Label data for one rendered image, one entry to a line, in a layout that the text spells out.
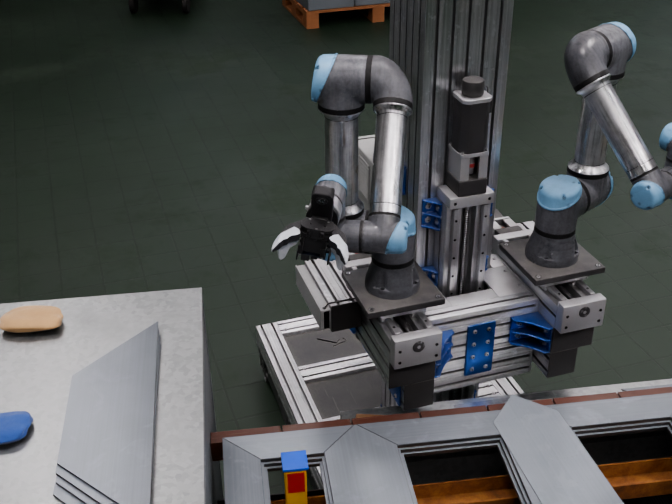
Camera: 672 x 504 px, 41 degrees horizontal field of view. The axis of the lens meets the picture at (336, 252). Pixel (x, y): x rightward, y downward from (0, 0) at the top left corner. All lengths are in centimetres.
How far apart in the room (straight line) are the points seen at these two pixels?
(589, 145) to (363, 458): 107
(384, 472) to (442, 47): 108
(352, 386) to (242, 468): 129
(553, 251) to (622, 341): 165
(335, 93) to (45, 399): 98
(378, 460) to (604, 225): 313
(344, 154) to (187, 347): 62
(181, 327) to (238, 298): 202
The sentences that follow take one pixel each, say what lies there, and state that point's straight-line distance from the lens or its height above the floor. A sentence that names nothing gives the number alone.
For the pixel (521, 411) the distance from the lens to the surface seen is 237.
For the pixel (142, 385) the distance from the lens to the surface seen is 210.
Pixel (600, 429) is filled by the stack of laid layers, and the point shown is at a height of 83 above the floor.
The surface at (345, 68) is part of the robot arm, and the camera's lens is 216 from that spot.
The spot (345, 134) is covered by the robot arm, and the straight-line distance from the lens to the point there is 222.
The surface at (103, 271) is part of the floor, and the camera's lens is 466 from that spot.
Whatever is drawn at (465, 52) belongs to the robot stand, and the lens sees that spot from 240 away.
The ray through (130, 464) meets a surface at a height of 107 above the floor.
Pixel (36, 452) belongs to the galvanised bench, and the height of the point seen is 105.
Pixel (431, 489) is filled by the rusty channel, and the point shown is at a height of 71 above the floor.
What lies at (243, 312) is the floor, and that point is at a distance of 421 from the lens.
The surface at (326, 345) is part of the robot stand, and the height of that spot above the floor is 21.
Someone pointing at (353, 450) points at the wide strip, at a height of 84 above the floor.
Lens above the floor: 236
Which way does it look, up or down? 30 degrees down
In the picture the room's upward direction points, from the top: 1 degrees counter-clockwise
